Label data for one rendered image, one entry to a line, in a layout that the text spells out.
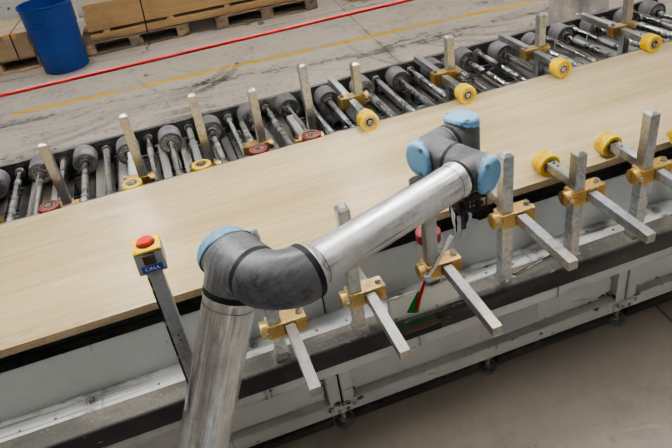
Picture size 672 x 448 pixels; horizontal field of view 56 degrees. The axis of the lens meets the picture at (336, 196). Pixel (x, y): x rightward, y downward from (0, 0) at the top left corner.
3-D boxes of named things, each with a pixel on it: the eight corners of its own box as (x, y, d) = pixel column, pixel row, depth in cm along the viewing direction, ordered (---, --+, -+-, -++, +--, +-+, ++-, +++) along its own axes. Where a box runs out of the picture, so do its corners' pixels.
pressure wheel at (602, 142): (599, 154, 218) (615, 159, 221) (611, 134, 215) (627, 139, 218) (588, 147, 223) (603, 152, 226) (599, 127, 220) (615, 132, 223)
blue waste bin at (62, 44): (94, 69, 659) (69, 0, 620) (37, 81, 650) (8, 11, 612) (97, 52, 708) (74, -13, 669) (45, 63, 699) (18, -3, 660)
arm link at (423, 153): (434, 152, 145) (469, 132, 152) (399, 139, 153) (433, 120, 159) (436, 187, 150) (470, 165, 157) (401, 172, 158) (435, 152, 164)
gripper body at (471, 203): (487, 210, 172) (487, 172, 165) (459, 219, 170) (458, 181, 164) (473, 197, 178) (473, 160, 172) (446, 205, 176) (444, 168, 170)
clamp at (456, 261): (462, 270, 193) (461, 257, 190) (421, 283, 190) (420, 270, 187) (453, 259, 197) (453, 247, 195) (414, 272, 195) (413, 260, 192)
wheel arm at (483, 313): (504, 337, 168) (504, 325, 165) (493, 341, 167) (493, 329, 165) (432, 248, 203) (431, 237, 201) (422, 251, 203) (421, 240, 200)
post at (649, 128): (641, 238, 214) (661, 110, 189) (632, 241, 213) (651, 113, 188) (633, 233, 217) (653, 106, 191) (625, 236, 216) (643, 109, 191)
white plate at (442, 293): (466, 298, 199) (465, 274, 194) (390, 325, 194) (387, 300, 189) (465, 297, 200) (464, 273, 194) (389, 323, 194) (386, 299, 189)
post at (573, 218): (576, 275, 213) (588, 151, 187) (567, 278, 212) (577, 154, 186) (569, 269, 215) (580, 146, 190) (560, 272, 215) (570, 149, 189)
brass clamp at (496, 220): (535, 221, 192) (536, 207, 189) (496, 233, 189) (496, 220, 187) (524, 211, 197) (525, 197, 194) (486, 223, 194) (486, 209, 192)
